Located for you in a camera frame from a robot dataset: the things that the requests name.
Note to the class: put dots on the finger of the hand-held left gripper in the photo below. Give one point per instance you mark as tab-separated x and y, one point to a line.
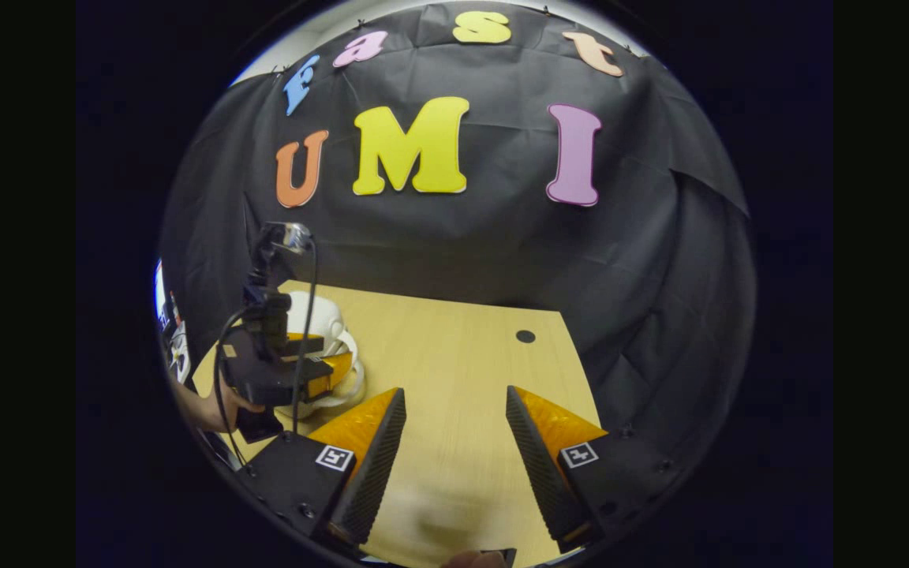
336	375
308	345

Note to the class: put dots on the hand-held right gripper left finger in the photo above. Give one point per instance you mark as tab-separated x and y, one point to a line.
379	465

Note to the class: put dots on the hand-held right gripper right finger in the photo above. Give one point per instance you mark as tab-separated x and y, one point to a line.
537	465

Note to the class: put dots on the white suitcase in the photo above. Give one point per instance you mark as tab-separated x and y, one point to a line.
320	315

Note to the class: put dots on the colourful printed banner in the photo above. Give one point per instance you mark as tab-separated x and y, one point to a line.
174	339

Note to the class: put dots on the black backdrop cloth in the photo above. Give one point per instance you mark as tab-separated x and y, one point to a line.
502	252

